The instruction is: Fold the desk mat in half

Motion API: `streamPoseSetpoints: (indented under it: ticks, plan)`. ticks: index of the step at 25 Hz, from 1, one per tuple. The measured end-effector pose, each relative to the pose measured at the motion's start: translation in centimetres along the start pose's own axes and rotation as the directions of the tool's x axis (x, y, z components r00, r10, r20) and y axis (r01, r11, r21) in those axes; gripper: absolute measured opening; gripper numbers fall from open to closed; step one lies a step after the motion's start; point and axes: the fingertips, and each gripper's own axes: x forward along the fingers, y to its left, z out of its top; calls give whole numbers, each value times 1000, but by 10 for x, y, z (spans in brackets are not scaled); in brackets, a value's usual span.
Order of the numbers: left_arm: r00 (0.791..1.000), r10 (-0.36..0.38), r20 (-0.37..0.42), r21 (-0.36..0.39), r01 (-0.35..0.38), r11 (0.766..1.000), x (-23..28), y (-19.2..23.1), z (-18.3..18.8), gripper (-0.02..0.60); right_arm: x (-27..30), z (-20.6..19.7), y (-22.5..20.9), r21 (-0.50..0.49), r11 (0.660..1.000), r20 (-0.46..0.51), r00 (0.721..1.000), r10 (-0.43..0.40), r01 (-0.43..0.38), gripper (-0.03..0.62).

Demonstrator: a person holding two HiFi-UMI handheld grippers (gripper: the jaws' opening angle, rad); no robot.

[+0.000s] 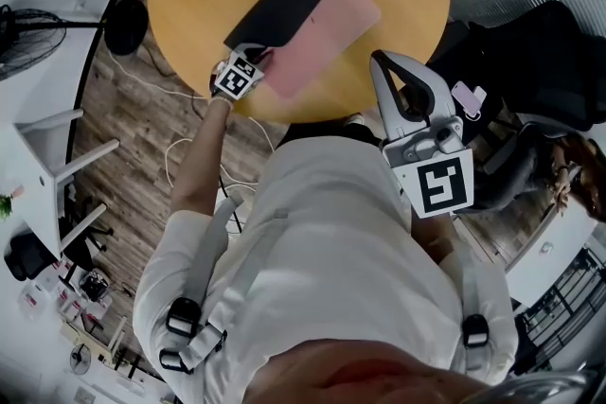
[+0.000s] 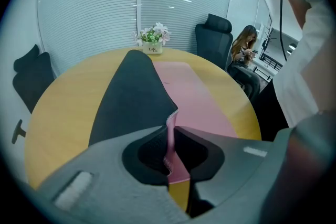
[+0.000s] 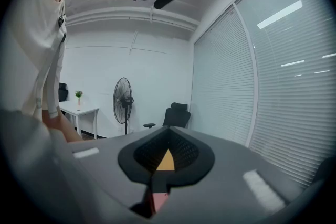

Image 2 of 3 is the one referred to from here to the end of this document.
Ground potted pink flowers white pot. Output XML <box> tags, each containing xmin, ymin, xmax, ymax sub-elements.
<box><xmin>132</xmin><ymin>22</ymin><xmax>172</xmax><ymax>56</ymax></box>

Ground pink and black desk mat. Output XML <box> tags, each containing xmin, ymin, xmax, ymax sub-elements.
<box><xmin>88</xmin><ymin>49</ymin><xmax>240</xmax><ymax>185</ymax></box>

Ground black coat rack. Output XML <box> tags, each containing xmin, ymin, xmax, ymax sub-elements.
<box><xmin>261</xmin><ymin>26</ymin><xmax>278</xmax><ymax>54</ymax></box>

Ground person's black trousers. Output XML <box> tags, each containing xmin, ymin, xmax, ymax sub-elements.
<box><xmin>251</xmin><ymin>80</ymin><xmax>292</xmax><ymax>143</ymax></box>

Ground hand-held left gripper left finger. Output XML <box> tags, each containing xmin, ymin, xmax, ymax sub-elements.
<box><xmin>26</xmin><ymin>125</ymin><xmax>190</xmax><ymax>224</ymax></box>

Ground black mesh office chair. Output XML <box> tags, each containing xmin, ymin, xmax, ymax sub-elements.
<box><xmin>194</xmin><ymin>13</ymin><xmax>235</xmax><ymax>72</ymax></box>
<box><xmin>11</xmin><ymin>44</ymin><xmax>55</xmax><ymax>145</ymax></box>

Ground black cable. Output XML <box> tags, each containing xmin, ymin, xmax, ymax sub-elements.
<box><xmin>279</xmin><ymin>0</ymin><xmax>288</xmax><ymax>62</ymax></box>

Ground person's white shirt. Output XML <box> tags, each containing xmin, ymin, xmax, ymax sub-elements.
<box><xmin>272</xmin><ymin>0</ymin><xmax>336</xmax><ymax>130</ymax></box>

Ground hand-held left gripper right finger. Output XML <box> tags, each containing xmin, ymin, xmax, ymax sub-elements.
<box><xmin>174</xmin><ymin>125</ymin><xmax>292</xmax><ymax>219</ymax></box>

